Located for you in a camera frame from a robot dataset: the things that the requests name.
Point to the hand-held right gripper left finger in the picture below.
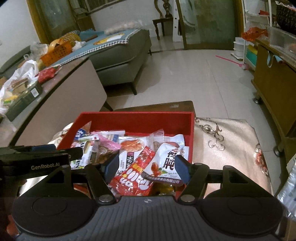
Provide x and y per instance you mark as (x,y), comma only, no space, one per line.
(112,166)

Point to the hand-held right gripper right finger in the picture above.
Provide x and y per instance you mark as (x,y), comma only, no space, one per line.
(182,169)

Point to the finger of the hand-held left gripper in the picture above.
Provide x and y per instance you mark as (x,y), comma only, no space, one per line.
(44,148)
(69,153)

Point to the white packet with blue print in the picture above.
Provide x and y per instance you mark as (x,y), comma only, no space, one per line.
(78,162)

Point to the white packet with black characters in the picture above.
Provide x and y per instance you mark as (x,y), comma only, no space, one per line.
(161,162)

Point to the pink biscuit packet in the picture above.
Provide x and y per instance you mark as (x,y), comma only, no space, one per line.
(104,144)

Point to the red packet with yellow corner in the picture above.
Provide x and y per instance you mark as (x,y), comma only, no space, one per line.
(134,176)

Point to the long white noodle packet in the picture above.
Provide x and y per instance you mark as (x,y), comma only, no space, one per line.
(131,148)

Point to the clear packet with yellow label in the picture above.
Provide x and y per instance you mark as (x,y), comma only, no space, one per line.
(164,188)

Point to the white packet with sausage picture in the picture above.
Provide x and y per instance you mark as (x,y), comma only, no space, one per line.
(173,140)

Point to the red cardboard box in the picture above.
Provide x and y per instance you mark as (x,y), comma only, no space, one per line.
(138,122)

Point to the dark green box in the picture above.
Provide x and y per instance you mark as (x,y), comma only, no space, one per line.
(25,99)

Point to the grey coffee table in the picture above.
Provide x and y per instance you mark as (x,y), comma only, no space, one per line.
(76,92)

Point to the brown wooden table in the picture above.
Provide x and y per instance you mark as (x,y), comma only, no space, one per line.
(150,107)

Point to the white plastic bag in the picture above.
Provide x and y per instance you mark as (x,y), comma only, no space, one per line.
(23,69)

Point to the orange plastic basket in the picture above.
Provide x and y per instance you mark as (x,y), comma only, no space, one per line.
(55,55)

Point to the clear crumpled plastic bag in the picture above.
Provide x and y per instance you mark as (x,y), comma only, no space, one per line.
(38,48)

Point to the orange round bowl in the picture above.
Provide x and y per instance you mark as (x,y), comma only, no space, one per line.
(56,44)

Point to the grey sofa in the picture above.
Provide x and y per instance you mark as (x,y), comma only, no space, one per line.
(120,60)

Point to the white crumpled bag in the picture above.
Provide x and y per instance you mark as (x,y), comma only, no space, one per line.
(77,45)

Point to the clear plastic bag with roll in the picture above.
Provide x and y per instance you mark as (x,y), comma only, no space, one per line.
(289,185)

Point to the blue patterned blanket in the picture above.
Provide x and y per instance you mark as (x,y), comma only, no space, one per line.
(101,49)

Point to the yellow woven basket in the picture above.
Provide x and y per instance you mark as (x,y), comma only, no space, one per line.
(71,37)

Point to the pink stick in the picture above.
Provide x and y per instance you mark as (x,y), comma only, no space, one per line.
(229,60)

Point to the wooden cabinet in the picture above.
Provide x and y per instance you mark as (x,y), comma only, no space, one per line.
(270,88)

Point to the wooden framed glass door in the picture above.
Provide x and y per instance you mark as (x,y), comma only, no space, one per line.
(57,18)

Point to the teal yellow drawer unit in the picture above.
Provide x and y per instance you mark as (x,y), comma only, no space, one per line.
(251,55)

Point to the white storage bins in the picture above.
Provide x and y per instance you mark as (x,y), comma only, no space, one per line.
(239,48)

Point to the white perforated board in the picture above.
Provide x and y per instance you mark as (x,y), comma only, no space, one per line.
(177,23)

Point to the dark wooden chair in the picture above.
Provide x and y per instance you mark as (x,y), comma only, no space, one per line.
(161,23)

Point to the glass sliding door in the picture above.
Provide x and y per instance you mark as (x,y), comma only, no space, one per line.
(212,23)

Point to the red plastic bag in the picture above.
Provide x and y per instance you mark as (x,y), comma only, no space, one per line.
(252,33)

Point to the clear plastic tray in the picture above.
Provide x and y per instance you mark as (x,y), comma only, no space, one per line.
(279,38)

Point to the black woven basket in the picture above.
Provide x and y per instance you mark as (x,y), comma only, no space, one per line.
(286,14)

